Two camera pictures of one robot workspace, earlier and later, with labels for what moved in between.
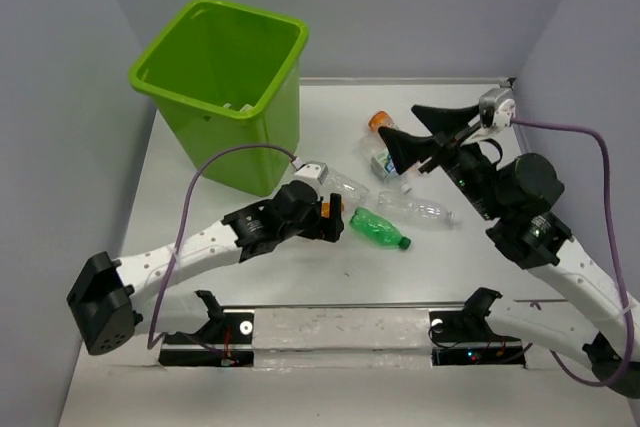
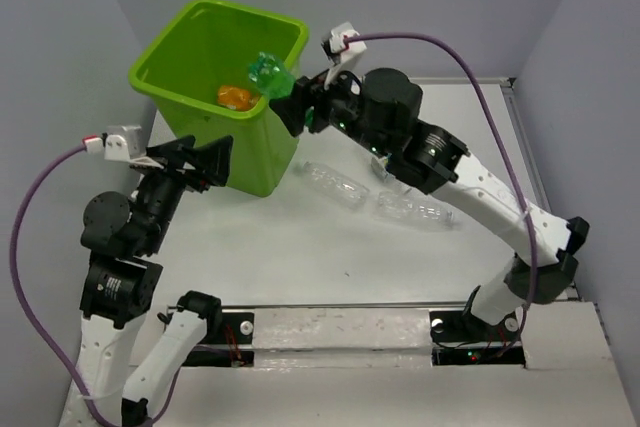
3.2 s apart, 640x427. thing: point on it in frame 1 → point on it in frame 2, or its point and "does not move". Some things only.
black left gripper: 328,227 → 214,159
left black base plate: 227,342 does not move
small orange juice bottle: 325,209 → 236,97
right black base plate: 464,338 does not move
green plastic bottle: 378,227 → 273,79
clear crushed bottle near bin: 349,191 does not move
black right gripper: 442,123 → 306,92
